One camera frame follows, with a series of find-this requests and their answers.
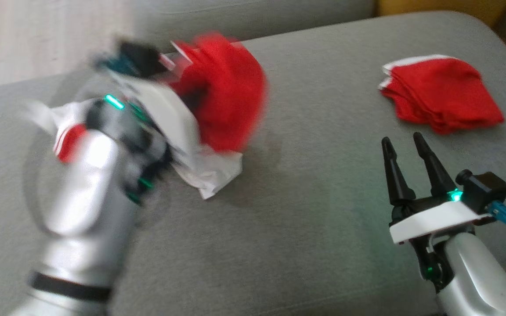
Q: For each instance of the blue left camera plug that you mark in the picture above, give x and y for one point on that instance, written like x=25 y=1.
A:
x=117 y=65

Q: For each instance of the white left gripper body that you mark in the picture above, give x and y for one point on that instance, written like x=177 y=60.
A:
x=165 y=112

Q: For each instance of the red numbered basketball jersey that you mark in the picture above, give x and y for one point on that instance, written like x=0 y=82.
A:
x=226 y=92

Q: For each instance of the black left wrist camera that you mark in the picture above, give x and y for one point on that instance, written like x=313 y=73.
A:
x=141 y=57

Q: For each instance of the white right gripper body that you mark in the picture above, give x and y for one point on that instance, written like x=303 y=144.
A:
x=437 y=219

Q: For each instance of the grey sofa seat cushion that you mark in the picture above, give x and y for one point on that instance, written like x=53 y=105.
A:
x=314 y=175

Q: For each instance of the yellow pillow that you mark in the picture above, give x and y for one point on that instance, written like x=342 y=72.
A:
x=442 y=9

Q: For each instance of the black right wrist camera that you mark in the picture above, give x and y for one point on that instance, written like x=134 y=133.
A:
x=483 y=188

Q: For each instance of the red white-trimmed shorts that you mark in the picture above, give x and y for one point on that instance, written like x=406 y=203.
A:
x=442 y=92

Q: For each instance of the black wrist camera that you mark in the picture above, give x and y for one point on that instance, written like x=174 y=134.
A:
x=141 y=57
x=483 y=188

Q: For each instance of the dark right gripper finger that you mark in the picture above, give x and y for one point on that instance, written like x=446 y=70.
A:
x=395 y=173
x=433 y=169

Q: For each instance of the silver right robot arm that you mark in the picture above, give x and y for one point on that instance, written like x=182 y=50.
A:
x=477 y=276

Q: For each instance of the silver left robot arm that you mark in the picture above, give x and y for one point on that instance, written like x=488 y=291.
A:
x=86 y=210

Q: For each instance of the grey sofa back cushion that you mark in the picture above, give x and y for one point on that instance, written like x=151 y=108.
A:
x=253 y=19

